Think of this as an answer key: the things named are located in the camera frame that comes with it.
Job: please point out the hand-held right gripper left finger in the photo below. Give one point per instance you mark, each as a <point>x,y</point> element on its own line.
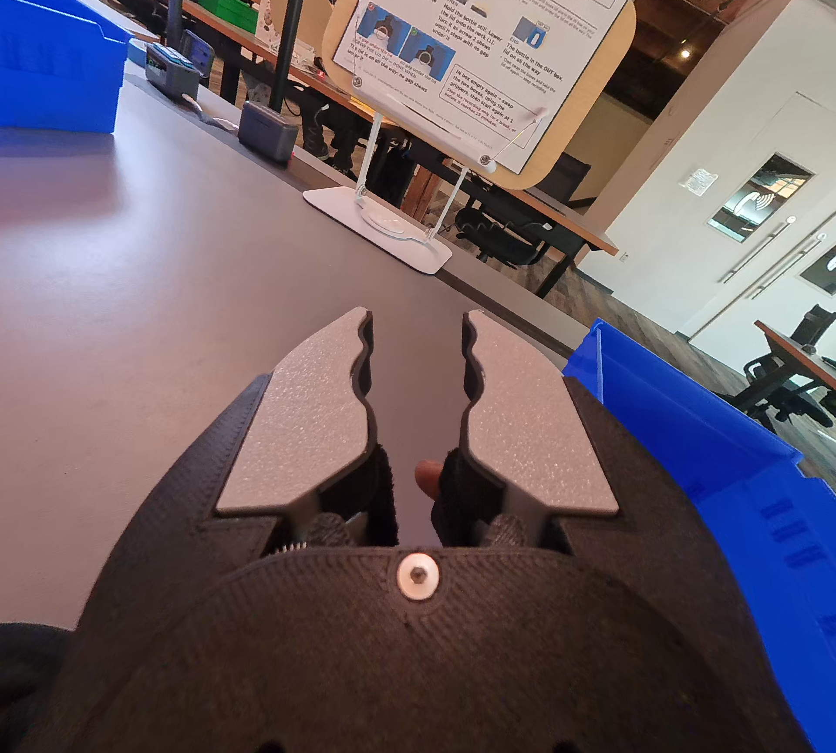
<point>294,439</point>

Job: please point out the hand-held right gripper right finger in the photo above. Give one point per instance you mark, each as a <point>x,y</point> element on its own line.
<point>535,439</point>

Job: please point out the blue plastic bin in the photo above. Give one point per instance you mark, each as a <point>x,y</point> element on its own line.
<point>718,439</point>
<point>59,80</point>

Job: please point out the black office chair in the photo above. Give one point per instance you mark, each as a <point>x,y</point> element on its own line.
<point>784,404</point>
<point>503,237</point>

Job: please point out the wood-top office desk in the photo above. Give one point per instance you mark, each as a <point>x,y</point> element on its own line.
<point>797,348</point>

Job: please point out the black desk monitor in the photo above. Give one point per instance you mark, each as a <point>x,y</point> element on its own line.
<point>813,325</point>

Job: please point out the dark grey case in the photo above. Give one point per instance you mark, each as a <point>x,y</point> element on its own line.
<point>264,136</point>

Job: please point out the grey charger box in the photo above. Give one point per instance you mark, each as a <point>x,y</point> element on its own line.
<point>170,74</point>

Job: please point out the cardboard sheet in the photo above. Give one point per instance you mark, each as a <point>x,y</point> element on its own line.
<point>313,22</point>

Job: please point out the thin black pole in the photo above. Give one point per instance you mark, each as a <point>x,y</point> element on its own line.
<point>294,15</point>

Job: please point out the white cardboard box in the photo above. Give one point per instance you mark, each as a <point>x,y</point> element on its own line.
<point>266,15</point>

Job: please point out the instruction sign stand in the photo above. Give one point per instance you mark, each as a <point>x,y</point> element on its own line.
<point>490,15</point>

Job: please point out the green plastic bin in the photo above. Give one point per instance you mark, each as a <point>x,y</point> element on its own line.
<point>228,5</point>

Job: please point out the wooden post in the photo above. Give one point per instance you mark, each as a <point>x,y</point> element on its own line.
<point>421,195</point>

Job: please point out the white wall sign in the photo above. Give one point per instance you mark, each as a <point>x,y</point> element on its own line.
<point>697,182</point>

